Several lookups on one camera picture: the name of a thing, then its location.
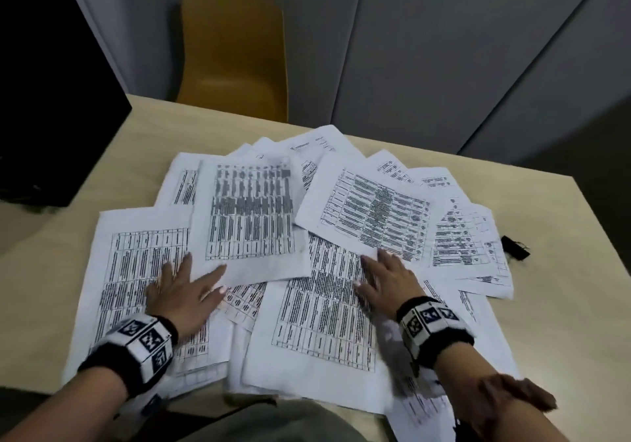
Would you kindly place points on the person's left hand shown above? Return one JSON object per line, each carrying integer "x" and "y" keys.
{"x": 182, "y": 303}

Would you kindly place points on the person's right hand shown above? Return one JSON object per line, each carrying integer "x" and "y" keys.
{"x": 394, "y": 289}

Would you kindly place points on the pile of printed papers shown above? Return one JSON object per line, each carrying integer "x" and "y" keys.
{"x": 325, "y": 308}

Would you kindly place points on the black binder clip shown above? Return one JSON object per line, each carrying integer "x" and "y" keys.
{"x": 512, "y": 247}

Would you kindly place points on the person's left forearm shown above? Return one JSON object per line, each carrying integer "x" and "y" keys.
{"x": 59, "y": 407}

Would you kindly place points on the person's right forearm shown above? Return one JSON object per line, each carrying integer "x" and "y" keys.
{"x": 461, "y": 365}

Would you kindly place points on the grey green shirt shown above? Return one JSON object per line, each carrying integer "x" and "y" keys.
{"x": 276, "y": 422}

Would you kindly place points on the brown scrunchie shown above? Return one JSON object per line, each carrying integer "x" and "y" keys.
{"x": 512, "y": 390}

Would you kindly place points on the black monitor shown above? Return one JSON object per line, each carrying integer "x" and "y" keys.
{"x": 49, "y": 111}

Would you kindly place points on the yellow plastic chair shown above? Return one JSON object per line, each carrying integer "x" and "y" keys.
{"x": 231, "y": 52}

